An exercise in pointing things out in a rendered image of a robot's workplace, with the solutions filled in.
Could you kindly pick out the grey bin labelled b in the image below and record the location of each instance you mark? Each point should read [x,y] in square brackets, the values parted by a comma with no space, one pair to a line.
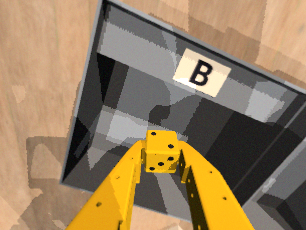
[117,104]

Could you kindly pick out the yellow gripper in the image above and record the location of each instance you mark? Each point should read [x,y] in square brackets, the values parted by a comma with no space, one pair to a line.
[212,204]

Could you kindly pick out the yellow die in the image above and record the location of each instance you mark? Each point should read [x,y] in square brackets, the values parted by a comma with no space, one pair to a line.
[161,151]

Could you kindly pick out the white domino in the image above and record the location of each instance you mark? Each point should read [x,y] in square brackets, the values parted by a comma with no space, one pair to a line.
[175,228]

